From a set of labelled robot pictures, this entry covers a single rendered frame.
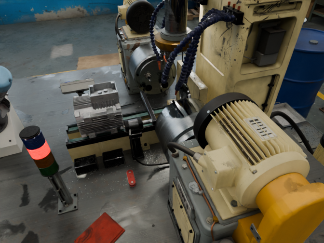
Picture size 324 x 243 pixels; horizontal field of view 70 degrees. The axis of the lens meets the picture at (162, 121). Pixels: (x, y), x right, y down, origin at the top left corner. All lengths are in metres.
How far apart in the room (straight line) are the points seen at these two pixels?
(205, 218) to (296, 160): 0.24
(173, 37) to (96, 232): 0.81
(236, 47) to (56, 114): 1.13
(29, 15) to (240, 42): 6.16
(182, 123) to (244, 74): 0.38
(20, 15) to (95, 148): 5.86
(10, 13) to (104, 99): 5.94
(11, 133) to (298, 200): 1.27
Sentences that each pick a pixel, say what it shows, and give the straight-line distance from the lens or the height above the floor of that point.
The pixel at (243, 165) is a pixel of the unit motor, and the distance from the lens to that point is 0.51.
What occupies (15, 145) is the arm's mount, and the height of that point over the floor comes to 0.85.
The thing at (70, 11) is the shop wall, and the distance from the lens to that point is 6.65.
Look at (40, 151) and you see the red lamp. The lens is 0.84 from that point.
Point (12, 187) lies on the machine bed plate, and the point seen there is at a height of 0.80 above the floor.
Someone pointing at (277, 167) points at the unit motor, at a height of 1.35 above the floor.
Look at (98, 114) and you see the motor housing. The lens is 1.05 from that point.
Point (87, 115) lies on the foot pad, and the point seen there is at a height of 1.08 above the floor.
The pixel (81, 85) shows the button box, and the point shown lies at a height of 1.07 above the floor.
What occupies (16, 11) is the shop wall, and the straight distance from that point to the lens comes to 6.83.
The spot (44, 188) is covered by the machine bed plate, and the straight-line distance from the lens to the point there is 1.21.
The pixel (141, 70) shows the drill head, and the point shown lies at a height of 1.09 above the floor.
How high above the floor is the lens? 1.69
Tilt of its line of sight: 40 degrees down
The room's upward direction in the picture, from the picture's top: 2 degrees counter-clockwise
